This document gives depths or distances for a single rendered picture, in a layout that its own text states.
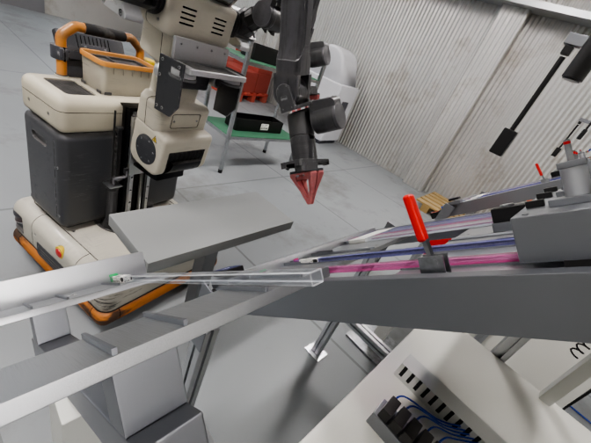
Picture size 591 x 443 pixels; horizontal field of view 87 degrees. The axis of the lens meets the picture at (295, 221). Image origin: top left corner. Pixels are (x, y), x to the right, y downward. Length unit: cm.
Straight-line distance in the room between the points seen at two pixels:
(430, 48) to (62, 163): 458
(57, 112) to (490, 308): 125
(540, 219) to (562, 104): 437
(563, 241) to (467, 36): 469
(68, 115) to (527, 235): 125
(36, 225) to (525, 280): 157
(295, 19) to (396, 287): 53
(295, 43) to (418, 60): 448
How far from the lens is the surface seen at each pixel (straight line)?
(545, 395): 119
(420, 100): 501
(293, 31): 71
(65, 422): 44
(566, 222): 39
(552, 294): 36
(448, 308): 39
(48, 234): 155
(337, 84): 479
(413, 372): 85
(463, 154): 482
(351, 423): 75
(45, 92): 135
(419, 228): 41
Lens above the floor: 121
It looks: 29 degrees down
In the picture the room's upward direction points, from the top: 22 degrees clockwise
